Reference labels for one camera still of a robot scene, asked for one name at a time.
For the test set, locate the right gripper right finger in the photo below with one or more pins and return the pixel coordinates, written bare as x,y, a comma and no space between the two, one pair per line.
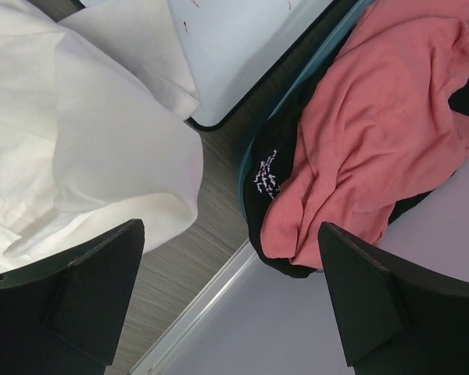
393,316

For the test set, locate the teal laundry basket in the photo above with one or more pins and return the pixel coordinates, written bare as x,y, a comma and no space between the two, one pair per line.
281,101

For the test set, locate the white t-shirt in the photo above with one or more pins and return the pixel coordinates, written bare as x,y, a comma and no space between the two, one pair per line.
92,128

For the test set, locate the white whiteboard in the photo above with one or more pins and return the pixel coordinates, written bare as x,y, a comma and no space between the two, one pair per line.
199,59

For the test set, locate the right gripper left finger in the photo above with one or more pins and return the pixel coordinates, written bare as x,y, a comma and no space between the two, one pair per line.
64,314

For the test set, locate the pink t-shirt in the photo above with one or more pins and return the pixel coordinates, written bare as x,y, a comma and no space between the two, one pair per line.
378,128

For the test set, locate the black t-shirt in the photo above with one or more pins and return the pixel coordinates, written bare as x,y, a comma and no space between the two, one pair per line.
269,176

